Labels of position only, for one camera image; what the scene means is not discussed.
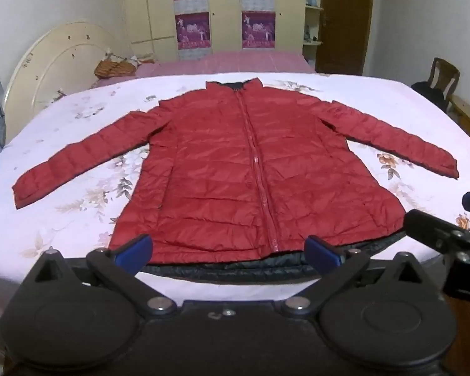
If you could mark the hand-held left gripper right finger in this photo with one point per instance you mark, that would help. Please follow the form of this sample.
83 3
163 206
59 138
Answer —
321 252

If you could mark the pink bed sheet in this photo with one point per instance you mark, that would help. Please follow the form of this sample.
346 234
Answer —
239 62

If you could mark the cream open shelf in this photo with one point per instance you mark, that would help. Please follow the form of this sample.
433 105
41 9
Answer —
312 19

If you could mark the cream wardrobe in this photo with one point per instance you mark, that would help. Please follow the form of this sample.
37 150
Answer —
225 15

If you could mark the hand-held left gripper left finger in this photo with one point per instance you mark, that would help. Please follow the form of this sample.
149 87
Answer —
135 250

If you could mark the cream round headboard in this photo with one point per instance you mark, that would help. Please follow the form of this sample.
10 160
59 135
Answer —
51 70

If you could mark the dark bag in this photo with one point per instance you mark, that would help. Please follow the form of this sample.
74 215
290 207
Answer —
429 92

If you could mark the orange packet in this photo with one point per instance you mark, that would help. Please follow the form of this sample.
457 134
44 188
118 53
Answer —
147 61

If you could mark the white floral bed sheet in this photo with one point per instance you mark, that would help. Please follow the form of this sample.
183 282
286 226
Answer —
82 133

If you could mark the wooden chair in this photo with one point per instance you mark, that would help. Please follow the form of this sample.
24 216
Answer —
450 72

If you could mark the brown wooden door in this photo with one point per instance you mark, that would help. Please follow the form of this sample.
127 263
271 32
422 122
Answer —
346 19

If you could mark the red puffer jacket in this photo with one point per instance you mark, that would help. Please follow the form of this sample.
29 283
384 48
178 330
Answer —
227 172

